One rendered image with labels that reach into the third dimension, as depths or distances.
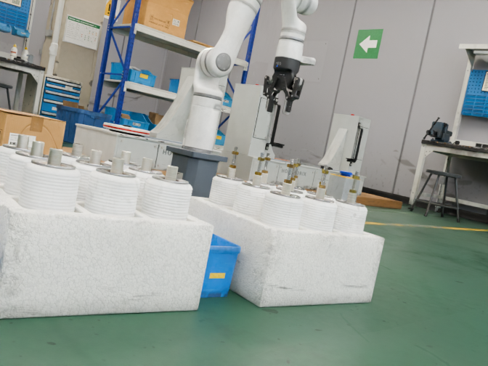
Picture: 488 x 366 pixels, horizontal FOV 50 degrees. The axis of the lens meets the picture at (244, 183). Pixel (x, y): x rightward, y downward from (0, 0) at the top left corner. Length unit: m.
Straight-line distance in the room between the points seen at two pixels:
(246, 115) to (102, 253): 3.12
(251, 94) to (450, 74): 3.37
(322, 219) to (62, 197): 0.64
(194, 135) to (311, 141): 6.16
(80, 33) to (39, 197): 6.71
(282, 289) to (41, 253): 0.56
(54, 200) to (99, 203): 0.09
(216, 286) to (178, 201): 0.25
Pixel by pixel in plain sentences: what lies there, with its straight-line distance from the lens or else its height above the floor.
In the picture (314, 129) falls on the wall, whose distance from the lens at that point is 7.74.
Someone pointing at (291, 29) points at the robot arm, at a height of 0.69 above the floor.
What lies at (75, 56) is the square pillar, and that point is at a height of 1.06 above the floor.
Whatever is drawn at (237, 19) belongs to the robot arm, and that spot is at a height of 0.72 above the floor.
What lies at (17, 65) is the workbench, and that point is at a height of 0.71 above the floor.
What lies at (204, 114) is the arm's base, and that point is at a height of 0.42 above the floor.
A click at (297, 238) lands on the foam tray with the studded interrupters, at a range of 1.21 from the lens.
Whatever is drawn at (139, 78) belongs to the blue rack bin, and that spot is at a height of 0.86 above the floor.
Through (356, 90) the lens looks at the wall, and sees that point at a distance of 7.44.
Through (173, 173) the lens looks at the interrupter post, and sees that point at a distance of 1.06.
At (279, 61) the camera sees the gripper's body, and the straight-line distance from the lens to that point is 1.50.
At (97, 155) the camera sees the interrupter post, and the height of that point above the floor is 0.27.
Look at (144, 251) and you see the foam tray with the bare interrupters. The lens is 1.00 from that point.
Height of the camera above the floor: 0.36
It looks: 4 degrees down
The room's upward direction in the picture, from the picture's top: 11 degrees clockwise
